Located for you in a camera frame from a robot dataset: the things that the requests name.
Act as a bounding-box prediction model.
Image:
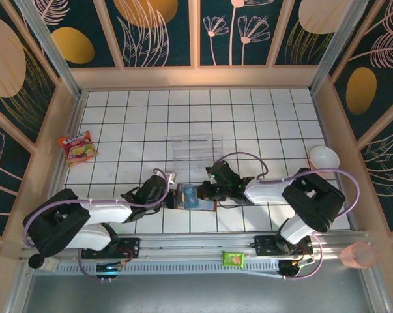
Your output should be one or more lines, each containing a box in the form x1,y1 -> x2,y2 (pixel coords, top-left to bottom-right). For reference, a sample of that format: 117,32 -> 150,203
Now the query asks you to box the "brown leather card holder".
173,183 -> 217,212

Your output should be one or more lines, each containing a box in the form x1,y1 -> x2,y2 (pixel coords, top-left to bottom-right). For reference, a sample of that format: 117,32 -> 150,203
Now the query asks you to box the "clear acrylic box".
171,132 -> 226,175

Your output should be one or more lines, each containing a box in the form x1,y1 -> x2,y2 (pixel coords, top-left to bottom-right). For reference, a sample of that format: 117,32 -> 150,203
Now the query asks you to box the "green snack packet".
222,250 -> 246,269

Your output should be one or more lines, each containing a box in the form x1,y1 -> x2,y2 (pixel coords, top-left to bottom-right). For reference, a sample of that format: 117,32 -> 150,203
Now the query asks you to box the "red snack packet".
58,130 -> 98,169

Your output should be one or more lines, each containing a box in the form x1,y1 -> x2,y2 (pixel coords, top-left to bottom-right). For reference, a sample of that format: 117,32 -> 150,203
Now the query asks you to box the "left controller board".
96,262 -> 123,282

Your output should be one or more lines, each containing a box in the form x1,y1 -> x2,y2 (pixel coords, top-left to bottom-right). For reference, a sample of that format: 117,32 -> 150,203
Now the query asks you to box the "controller board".
96,262 -> 123,282
278,259 -> 316,281

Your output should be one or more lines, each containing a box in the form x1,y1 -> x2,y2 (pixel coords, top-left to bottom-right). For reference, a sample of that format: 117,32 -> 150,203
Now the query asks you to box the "white bowl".
308,145 -> 340,173

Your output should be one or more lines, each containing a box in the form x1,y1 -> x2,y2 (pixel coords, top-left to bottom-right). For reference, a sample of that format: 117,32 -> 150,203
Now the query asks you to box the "right controller board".
278,259 -> 316,281

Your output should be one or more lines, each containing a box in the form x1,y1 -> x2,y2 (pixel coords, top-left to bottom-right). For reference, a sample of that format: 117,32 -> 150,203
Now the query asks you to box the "black round knob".
27,254 -> 46,269

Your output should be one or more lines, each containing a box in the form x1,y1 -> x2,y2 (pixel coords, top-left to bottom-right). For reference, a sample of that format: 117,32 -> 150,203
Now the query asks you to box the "pink plastic cup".
340,241 -> 377,270

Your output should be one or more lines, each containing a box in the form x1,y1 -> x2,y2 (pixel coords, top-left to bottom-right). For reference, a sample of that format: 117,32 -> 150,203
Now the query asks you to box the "aluminium mounting rail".
20,231 -> 370,261

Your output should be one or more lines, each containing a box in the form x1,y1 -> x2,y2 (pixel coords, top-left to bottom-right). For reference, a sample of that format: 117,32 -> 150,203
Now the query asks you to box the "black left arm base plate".
81,237 -> 141,259

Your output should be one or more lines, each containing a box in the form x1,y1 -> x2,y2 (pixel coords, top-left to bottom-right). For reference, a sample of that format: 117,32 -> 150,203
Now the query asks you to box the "white slotted cable duct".
33,260 -> 282,278

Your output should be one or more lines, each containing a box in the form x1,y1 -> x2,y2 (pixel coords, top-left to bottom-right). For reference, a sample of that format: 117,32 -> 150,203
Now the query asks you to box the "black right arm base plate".
254,234 -> 314,258

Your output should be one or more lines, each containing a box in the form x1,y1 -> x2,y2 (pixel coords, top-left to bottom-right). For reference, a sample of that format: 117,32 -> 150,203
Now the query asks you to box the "aluminium frame post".
15,0 -> 83,98
309,0 -> 370,95

